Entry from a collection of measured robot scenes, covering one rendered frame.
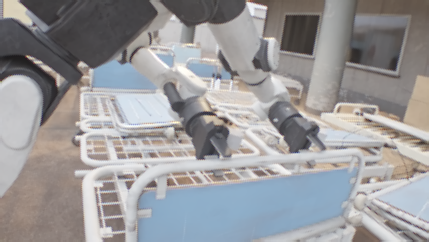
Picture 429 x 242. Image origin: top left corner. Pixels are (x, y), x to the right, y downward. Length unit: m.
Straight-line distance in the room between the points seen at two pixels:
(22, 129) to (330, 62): 5.21
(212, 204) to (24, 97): 0.45
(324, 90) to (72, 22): 5.17
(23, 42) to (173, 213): 0.45
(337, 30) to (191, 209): 5.08
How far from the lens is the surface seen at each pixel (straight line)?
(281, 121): 0.82
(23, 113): 0.60
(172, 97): 0.71
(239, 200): 0.69
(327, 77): 5.48
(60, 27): 0.55
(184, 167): 0.56
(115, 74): 2.51
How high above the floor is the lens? 1.02
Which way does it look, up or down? 16 degrees down
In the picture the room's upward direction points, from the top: 9 degrees clockwise
